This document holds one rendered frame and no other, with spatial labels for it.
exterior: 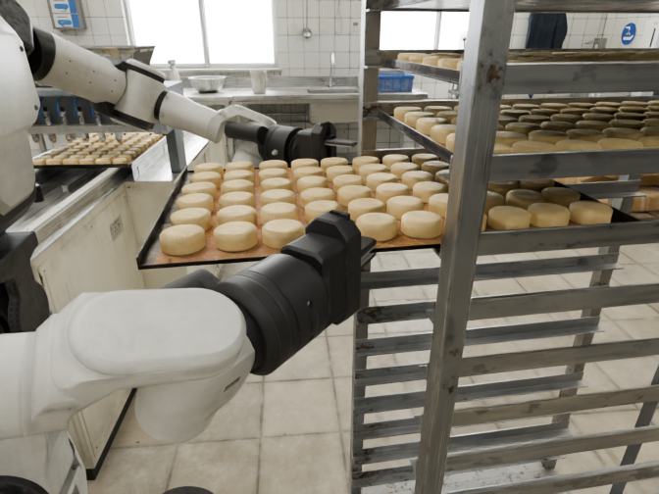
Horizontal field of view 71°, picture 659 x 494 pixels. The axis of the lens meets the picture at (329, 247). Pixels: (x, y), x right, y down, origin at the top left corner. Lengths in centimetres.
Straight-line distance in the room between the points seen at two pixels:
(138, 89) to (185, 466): 127
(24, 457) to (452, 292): 74
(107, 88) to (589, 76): 82
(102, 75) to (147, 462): 132
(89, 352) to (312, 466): 150
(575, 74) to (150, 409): 50
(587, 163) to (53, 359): 53
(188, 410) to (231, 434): 153
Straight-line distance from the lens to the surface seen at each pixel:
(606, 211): 67
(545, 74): 53
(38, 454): 95
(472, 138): 47
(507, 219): 60
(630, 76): 59
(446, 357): 59
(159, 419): 38
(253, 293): 37
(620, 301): 71
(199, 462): 183
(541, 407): 76
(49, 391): 32
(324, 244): 44
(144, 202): 198
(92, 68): 101
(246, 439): 186
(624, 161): 62
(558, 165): 57
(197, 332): 32
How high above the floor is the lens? 136
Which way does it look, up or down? 25 degrees down
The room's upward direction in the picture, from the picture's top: straight up
